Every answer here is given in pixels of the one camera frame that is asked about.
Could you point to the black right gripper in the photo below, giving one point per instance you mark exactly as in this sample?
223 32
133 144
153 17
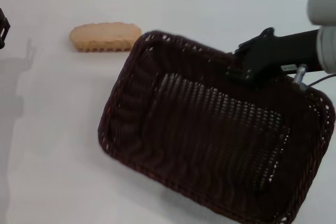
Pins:
288 51

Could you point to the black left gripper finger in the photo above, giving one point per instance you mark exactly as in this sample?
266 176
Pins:
4 28

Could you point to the tan bread loaf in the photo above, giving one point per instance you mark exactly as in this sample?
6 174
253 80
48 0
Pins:
105 35

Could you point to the dark brown woven basket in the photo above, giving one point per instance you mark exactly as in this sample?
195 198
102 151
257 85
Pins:
197 129

